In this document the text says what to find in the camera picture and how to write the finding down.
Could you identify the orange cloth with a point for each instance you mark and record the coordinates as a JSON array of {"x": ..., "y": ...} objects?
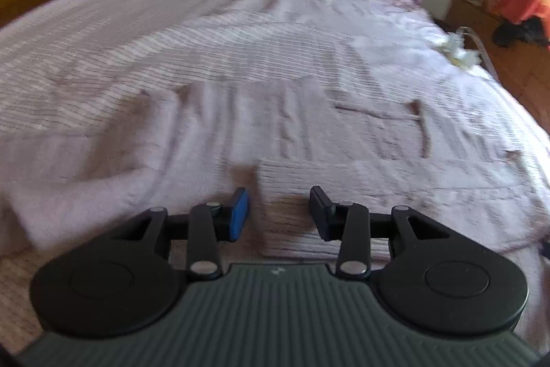
[{"x": 520, "y": 3}]

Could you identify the pale pink towel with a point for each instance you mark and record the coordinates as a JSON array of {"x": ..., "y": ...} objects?
[{"x": 206, "y": 135}]

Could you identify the black cloth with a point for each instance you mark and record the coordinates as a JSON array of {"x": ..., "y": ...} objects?
[{"x": 515, "y": 34}]

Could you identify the brown wooden nightstand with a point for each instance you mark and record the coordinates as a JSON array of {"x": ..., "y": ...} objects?
[{"x": 468, "y": 16}]

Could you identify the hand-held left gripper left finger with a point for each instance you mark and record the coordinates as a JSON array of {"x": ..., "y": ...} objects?
[{"x": 239, "y": 217}]

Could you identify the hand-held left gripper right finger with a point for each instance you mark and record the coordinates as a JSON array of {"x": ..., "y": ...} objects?
[{"x": 321, "y": 216}]

